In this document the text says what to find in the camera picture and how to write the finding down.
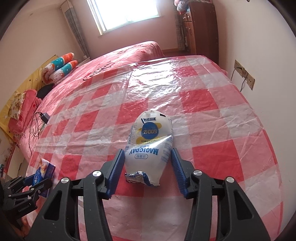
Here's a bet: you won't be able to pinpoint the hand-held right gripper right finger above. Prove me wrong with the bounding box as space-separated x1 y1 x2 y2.
171 148 271 241

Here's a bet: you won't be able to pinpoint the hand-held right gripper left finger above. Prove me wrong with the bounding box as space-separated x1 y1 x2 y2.
25 148 125 241

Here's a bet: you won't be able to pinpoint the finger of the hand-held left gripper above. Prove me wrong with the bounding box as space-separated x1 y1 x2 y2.
28 179 53 197
23 173 40 187

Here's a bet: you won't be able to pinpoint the blue printed snack packet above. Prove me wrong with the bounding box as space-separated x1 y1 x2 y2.
33 158 55 186

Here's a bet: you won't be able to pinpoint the white blue snack bag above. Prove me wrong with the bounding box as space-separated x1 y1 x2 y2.
124 110 174 187

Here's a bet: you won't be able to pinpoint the red white checkered tablecloth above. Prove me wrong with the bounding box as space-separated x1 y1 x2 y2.
25 55 285 241

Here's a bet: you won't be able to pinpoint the floral pillow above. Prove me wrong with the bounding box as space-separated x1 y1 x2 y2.
8 91 27 121

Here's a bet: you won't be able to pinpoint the pink folded blanket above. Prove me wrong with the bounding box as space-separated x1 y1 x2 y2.
8 89 42 137

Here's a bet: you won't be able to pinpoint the black cloth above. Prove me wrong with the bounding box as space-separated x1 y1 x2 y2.
36 84 55 99

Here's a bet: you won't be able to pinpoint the yellow wooden headboard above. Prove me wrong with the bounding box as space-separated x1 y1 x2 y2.
0 55 58 139

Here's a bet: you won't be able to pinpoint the pink bed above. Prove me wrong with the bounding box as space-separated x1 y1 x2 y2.
6 41 166 163

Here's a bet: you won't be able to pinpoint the grey checked curtain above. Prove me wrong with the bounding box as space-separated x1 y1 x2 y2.
61 1 90 59
174 9 186 50

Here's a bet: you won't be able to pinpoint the brown wooden cabinet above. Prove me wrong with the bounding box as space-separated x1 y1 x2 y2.
181 1 219 64

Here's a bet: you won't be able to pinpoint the window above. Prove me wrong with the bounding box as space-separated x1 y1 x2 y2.
87 0 166 36

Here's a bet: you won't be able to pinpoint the stack of folded blankets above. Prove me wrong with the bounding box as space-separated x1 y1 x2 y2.
173 0 212 11

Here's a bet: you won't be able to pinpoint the tangled black cables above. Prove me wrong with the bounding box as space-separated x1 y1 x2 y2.
20 111 45 158

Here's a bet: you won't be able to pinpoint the black socket cable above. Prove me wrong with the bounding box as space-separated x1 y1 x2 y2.
230 67 249 92

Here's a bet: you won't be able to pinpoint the beige wall socket strip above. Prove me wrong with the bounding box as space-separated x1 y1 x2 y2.
234 60 255 91

